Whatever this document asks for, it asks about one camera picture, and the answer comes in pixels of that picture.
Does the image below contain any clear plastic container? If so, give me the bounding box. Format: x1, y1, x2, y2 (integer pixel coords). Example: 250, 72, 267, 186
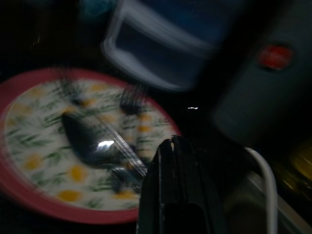
100, 0, 229, 92

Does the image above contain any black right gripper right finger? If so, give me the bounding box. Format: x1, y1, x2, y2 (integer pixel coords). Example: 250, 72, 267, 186
181, 136, 229, 234

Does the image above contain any white cable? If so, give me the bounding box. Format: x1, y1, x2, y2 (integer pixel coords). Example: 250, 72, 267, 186
244, 147, 279, 234

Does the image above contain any pink-rimmed floral plate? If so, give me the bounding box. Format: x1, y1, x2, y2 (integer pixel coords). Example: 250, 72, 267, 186
0, 68, 182, 225

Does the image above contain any shiny dark spoon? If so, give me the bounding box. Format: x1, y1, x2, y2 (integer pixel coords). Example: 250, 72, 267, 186
60, 111, 148, 177

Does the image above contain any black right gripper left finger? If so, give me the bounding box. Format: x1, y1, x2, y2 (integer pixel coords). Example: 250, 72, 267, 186
137, 136, 195, 234

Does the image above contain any dark grey appliance red button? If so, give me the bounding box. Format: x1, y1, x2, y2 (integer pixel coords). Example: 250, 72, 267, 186
212, 0, 312, 147

